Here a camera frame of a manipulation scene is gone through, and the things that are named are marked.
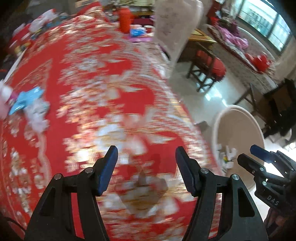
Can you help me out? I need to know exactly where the small red cushioned chair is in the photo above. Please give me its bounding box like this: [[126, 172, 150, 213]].
[[186, 44, 226, 92]]

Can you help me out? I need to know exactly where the beige trash bin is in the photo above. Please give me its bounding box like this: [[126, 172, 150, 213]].
[[210, 105, 264, 191]]

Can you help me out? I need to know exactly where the red floral tablecloth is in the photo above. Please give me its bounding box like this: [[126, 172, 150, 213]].
[[1, 4, 217, 240]]

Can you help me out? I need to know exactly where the wooden side table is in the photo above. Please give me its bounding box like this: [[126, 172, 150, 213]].
[[178, 29, 217, 62]]

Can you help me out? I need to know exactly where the blue plastic bag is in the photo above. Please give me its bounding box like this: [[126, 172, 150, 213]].
[[9, 86, 45, 115]]

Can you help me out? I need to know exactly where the beige paper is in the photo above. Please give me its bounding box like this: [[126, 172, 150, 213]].
[[120, 171, 168, 211]]

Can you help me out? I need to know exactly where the red thermos jug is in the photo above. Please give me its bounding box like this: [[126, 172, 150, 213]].
[[118, 7, 133, 34]]

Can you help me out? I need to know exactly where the white ornate chair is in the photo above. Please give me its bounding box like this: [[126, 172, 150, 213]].
[[153, 0, 204, 68]]

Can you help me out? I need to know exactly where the red plastic bag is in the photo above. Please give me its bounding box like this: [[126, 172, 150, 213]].
[[245, 53, 271, 72]]

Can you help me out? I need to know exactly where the pink thermos bottle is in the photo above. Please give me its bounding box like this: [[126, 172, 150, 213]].
[[0, 80, 13, 120]]

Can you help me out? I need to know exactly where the floral sofa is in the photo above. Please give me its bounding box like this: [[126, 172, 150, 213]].
[[203, 24, 280, 93]]

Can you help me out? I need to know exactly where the white knotted plastic bag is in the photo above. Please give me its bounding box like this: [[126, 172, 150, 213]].
[[24, 98, 50, 133]]

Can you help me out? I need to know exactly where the dark wooden stool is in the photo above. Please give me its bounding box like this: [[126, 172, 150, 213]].
[[233, 78, 296, 137]]

